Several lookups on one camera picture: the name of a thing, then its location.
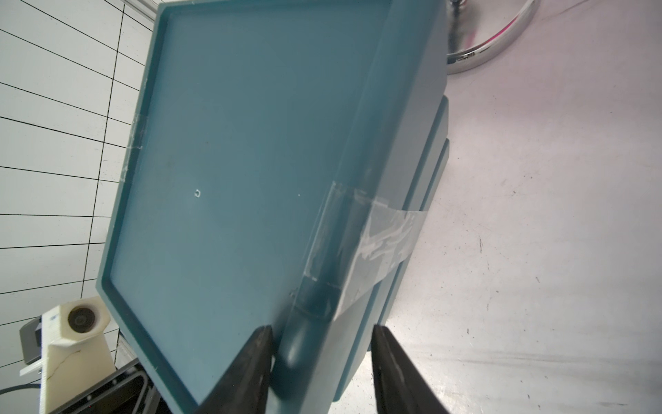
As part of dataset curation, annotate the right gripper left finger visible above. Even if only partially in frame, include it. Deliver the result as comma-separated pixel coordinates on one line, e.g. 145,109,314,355
196,325,273,414

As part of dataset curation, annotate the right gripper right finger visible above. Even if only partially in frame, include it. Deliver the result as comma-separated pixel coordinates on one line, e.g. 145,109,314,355
371,324,449,414

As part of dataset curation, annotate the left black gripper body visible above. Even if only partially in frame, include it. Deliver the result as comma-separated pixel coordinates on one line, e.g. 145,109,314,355
52,359,172,414

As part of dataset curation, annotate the teal drawer cabinet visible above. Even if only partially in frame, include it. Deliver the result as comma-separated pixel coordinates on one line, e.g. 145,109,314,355
98,1,448,413

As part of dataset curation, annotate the clear tape strip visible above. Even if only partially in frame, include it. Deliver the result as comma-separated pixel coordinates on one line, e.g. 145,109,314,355
295,182,428,322

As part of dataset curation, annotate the chrome glass holder stand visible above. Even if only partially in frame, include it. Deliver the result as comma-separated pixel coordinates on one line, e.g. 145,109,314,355
447,0,541,74

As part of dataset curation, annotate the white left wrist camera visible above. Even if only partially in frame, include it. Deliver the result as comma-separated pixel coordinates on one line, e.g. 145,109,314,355
21,296,116,413

